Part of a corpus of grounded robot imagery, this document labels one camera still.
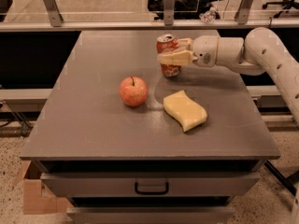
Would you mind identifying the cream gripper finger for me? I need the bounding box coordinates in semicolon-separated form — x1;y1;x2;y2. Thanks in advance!
178;38;193;50
157;50;198;66

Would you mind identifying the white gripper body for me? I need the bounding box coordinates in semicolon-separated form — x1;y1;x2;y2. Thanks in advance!
192;35;219;67

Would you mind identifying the red coke can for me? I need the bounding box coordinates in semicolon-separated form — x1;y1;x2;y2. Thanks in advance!
156;34;181;77

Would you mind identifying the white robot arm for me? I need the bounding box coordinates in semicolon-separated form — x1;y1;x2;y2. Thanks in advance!
157;27;299;122

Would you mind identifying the clear plastic bottle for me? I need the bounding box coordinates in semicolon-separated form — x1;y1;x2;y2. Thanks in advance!
199;7;217;23

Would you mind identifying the yellow sponge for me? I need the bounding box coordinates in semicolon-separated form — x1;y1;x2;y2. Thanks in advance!
164;91;207;133

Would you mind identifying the red apple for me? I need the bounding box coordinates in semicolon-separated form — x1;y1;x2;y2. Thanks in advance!
120;77;148;107

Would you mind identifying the black office chair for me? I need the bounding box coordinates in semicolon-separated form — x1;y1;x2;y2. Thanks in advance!
262;0;299;19

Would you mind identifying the grey drawer cabinet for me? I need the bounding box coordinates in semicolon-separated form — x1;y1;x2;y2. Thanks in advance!
21;31;279;224

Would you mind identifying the metal railing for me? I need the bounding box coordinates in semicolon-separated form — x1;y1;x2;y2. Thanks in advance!
1;0;299;30

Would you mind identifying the cardboard box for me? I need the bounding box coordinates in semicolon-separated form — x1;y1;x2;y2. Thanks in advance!
13;161;72;215

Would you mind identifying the black drawer handle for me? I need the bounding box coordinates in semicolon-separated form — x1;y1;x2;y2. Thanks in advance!
135;182;169;195

